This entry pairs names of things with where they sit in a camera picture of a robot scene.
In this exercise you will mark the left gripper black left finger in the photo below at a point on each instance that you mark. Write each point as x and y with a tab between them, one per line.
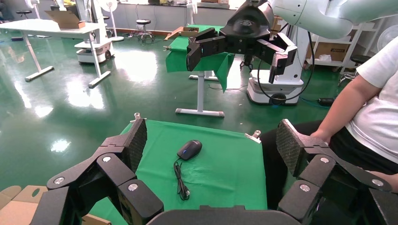
108	167

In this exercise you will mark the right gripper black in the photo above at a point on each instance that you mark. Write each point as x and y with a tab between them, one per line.
245	28

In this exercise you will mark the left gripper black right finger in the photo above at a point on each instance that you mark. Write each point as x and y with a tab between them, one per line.
320	170

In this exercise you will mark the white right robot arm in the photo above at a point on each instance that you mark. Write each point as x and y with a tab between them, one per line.
311	15

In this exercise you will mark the person left forearm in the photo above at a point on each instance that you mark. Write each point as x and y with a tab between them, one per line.
385	180

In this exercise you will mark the person right forearm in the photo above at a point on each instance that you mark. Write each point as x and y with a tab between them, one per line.
345	105

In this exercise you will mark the flat cardboard box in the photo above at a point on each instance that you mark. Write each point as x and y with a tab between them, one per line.
189	31

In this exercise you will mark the open brown cardboard box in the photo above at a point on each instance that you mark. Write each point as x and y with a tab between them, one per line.
18	211

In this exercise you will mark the person right hand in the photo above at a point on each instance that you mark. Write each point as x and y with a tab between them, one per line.
320	136

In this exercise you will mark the background robot white base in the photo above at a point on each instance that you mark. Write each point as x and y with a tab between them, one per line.
93	52
280	87

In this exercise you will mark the metal binder clip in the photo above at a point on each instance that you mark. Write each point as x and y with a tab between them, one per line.
136	116
255	134

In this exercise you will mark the black power adapter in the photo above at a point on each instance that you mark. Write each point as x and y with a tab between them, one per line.
326	101

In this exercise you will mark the small metal clip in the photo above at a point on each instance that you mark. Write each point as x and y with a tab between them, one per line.
167	48

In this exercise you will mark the person in white shirt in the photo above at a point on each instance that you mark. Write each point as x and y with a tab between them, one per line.
379	124

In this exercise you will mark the grey back workbench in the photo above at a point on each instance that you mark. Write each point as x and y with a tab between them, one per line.
168	17

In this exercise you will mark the white storage shelf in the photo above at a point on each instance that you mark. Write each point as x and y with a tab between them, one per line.
329	63

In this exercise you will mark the brown carton with print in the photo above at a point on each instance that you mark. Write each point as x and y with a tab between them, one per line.
332	49

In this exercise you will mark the black round stool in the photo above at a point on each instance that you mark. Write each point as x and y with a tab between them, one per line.
143	21
24	12
359	59

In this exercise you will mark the white standing fan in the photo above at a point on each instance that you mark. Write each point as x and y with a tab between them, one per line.
109	4
32	3

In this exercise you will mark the white fan head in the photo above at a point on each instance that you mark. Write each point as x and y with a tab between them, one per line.
388	37

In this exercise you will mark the white background table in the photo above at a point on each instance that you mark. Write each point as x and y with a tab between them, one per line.
46	28

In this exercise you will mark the open cardboard carton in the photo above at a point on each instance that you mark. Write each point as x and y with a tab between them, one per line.
67	18

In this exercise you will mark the white background table frame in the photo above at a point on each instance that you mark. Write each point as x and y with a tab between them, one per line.
200	93

